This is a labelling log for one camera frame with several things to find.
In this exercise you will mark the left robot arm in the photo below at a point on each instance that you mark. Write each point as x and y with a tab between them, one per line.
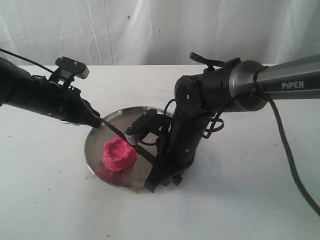
16	86

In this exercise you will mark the white plastic backdrop sheet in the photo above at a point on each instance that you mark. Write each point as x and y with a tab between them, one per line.
160	32

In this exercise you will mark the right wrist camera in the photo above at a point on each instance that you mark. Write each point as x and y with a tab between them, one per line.
149	122

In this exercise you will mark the round stainless steel plate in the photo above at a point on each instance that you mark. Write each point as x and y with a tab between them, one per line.
133	177

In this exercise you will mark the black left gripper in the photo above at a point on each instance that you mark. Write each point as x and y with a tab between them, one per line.
51	100

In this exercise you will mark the clear tape piece left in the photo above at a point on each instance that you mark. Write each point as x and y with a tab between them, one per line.
89	175

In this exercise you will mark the pink clay lump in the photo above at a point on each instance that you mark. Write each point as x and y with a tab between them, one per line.
118	155

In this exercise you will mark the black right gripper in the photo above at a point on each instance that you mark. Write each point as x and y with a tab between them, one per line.
177	148

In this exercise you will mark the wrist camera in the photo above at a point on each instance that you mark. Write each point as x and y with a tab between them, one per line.
67	70
149	122

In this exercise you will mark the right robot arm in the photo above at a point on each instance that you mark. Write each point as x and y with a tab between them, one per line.
224	86

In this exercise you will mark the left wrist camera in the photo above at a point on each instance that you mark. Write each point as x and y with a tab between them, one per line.
67	70

